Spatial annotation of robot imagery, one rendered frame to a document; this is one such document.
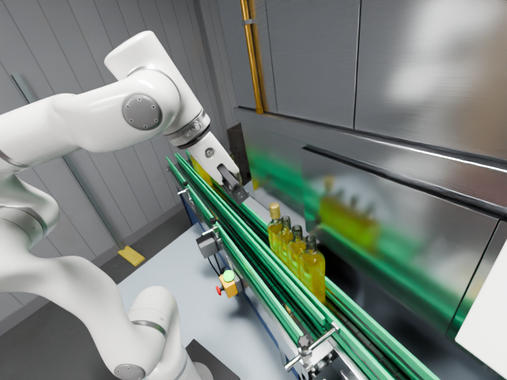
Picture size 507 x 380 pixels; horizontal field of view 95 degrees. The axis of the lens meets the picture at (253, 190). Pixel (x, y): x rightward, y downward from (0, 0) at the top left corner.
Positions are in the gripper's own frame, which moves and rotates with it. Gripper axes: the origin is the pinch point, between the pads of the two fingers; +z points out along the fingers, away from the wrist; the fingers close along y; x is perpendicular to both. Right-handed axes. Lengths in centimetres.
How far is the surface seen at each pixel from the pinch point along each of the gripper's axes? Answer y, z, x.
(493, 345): -42, 37, -18
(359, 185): -10.2, 15.6, -24.4
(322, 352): -19, 45, 9
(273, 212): 10.5, 23.4, -7.1
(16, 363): 138, 87, 203
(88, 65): 249, -47, 13
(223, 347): 14, 66, 41
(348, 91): -3.3, -2.9, -34.2
